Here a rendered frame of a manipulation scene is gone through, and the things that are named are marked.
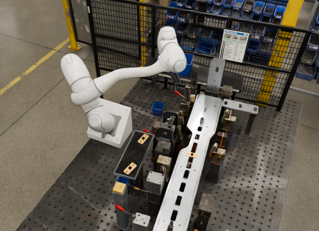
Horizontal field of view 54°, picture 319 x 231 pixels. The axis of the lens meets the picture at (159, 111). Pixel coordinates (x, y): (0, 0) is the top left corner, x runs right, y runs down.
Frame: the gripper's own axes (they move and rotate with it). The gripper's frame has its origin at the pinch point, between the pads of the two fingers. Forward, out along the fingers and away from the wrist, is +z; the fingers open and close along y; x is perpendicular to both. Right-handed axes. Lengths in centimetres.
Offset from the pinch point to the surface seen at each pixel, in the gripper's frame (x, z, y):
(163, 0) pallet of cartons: 289, 80, -85
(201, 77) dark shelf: 74, 43, 14
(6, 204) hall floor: -44, 146, -138
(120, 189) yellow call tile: -61, 30, -7
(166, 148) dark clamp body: -16.9, 38.4, 8.0
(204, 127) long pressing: 17, 46, 28
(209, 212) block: -52, 43, 44
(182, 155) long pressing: -14, 46, 18
